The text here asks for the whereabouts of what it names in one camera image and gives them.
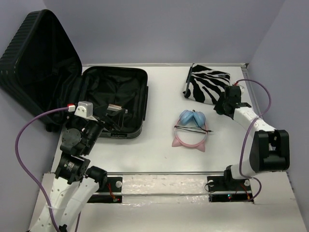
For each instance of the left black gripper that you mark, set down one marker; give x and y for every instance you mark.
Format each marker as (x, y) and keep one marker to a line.
(100, 110)

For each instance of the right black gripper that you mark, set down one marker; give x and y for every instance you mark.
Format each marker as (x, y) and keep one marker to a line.
(219, 106)

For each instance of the zebra striped plush pouch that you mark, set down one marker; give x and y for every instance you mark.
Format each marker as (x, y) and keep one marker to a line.
(204, 84)

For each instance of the pink cat-ear headphones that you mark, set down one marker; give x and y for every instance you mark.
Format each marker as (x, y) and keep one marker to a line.
(191, 121)

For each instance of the black hard-shell suitcase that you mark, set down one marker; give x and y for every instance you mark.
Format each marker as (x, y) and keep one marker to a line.
(41, 70)

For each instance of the silver metal bar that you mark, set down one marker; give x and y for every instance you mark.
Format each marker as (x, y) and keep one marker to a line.
(116, 108)

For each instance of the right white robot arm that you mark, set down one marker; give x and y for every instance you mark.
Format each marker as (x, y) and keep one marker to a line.
(270, 149)

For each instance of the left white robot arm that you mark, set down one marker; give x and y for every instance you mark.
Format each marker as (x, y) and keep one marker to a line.
(75, 180)

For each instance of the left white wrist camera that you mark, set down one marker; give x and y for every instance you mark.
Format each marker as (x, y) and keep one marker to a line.
(84, 109)

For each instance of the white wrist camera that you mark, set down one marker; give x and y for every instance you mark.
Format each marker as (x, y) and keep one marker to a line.
(84, 109)
(242, 88)

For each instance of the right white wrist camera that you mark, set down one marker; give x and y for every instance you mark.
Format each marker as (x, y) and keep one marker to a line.
(242, 88)

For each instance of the aluminium rail right edge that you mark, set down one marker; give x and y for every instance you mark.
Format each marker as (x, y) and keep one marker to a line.
(253, 95)

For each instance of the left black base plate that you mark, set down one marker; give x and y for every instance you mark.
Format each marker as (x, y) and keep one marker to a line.
(110, 193)

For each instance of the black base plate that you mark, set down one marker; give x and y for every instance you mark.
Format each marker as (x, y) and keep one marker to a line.
(221, 191)
(110, 193)

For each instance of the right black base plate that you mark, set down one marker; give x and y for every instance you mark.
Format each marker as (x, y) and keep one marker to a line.
(221, 191)

